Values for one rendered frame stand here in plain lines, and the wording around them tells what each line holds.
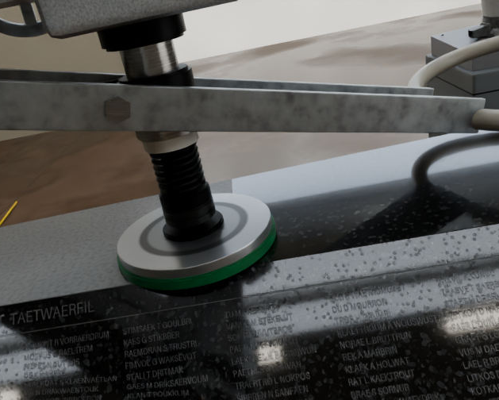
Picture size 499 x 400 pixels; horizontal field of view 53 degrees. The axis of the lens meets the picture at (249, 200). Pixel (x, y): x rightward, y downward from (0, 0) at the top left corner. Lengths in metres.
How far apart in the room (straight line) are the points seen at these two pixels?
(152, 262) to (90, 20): 0.29
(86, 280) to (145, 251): 0.09
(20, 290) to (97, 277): 0.11
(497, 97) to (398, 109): 0.95
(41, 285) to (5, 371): 0.11
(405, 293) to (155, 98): 0.36
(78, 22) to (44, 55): 5.42
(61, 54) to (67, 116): 5.31
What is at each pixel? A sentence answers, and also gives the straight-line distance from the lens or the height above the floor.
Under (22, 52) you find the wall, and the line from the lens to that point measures 6.01.
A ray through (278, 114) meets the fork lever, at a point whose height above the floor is 1.01.
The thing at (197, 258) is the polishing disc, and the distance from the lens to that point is 0.61.
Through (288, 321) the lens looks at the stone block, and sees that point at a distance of 0.61.
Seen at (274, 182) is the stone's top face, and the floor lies 0.85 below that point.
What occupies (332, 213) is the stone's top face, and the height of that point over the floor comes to 0.85.
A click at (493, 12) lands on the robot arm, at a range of 1.76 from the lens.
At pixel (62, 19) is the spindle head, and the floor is 1.16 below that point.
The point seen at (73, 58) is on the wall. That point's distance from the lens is 5.84.
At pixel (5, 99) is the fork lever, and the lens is 0.56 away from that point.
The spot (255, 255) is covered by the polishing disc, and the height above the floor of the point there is 0.86.
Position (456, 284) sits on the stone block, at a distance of 0.64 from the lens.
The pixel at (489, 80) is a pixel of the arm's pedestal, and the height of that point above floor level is 0.77.
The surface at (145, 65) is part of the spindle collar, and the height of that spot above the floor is 1.10.
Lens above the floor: 1.17
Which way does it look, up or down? 24 degrees down
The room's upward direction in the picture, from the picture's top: 12 degrees counter-clockwise
